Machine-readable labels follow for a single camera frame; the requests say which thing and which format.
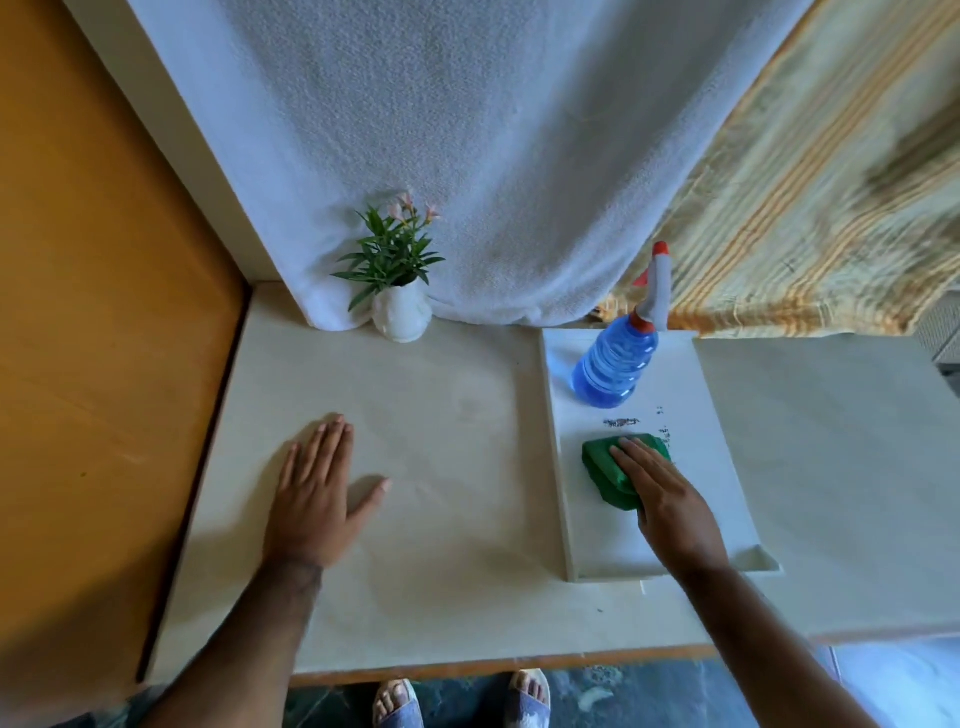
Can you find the green plant with pink flowers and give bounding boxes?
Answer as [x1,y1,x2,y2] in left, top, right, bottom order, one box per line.
[330,190,447,313]

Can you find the person's left forearm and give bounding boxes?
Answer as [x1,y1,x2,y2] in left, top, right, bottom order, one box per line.
[139,553,328,728]

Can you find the white rectangular tray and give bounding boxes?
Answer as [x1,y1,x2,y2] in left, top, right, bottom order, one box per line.
[540,327,783,585]

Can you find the person's left hand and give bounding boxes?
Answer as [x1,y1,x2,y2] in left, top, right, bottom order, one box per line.
[262,414,393,571]

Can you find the orange wooden door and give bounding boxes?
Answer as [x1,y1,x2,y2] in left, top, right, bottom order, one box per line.
[0,0,251,728]

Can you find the white vase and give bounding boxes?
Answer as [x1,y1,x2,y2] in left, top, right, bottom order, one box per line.
[371,279,434,345]

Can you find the blue spray bottle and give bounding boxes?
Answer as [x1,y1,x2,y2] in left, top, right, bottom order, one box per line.
[571,240,671,410]

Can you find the person's right hand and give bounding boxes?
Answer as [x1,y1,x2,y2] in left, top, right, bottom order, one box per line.
[609,437,731,580]

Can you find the person's right forearm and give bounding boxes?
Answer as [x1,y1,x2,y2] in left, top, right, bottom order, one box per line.
[669,561,883,728]

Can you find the dark dirt specks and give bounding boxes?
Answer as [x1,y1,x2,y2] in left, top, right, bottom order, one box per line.
[602,405,673,444]

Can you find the white towel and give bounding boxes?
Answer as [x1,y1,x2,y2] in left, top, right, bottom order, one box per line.
[126,0,816,333]

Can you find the striped yellow curtain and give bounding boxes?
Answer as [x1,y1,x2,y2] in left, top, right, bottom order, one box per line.
[597,0,960,339]

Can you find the green scrub sponge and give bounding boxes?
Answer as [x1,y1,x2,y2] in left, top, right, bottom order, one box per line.
[582,432,674,513]

